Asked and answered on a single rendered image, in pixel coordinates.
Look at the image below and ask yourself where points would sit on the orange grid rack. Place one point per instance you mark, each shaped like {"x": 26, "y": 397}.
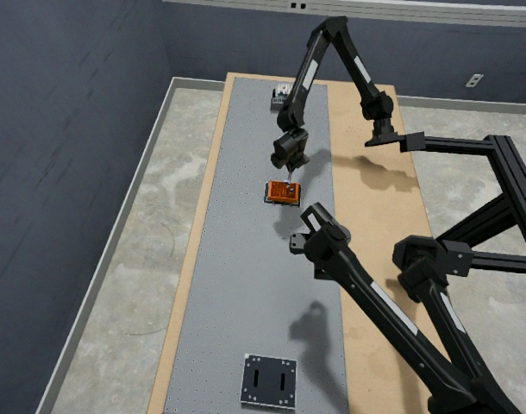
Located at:
{"x": 279, "y": 192}

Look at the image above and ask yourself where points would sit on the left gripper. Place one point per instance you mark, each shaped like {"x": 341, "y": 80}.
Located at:
{"x": 319, "y": 274}

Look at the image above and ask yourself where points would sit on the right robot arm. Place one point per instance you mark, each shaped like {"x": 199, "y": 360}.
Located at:
{"x": 374, "y": 103}

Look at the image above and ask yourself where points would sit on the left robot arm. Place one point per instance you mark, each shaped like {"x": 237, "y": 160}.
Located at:
{"x": 465, "y": 386}

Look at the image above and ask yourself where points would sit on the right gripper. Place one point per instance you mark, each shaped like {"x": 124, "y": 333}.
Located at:
{"x": 289, "y": 165}

